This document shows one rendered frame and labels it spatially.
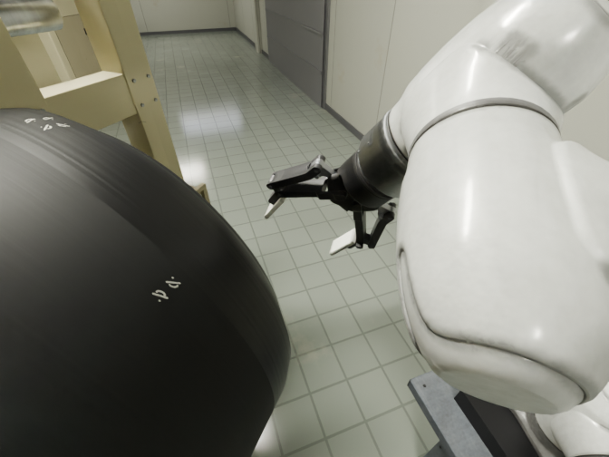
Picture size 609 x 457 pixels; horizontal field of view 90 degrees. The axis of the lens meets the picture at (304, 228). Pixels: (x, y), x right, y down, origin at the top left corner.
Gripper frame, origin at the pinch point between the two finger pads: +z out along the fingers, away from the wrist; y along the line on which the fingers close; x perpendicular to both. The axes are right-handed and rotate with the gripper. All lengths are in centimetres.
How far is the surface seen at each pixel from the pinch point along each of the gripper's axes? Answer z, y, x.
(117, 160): -13.2, 24.7, 12.7
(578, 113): -6, -114, -137
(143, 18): 656, 445, -776
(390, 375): 90, -102, -7
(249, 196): 193, -6, -127
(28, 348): -16.0, 20.4, 29.1
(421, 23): 46, -50, -249
